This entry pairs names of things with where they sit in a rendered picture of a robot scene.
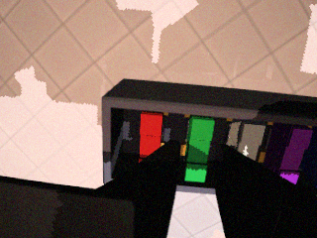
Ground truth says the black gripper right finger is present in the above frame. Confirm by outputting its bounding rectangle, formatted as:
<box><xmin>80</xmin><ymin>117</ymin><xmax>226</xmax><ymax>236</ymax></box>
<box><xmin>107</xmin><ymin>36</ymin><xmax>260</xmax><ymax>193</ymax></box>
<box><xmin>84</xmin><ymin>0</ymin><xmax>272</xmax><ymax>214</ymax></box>
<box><xmin>213</xmin><ymin>144</ymin><xmax>317</xmax><ymax>238</ymax></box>

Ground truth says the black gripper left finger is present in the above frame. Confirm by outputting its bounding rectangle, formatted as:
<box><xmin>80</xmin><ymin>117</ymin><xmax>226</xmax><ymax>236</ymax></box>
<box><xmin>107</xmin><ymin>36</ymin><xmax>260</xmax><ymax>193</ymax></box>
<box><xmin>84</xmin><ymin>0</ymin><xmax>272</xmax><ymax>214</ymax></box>
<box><xmin>0</xmin><ymin>140</ymin><xmax>179</xmax><ymax>238</ymax></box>

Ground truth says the black fuse block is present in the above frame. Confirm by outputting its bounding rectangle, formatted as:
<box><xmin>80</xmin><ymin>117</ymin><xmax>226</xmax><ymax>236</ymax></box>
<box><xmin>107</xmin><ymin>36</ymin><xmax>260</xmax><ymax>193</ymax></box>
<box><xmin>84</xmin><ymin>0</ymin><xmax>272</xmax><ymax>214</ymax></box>
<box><xmin>102</xmin><ymin>79</ymin><xmax>317</xmax><ymax>195</ymax></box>

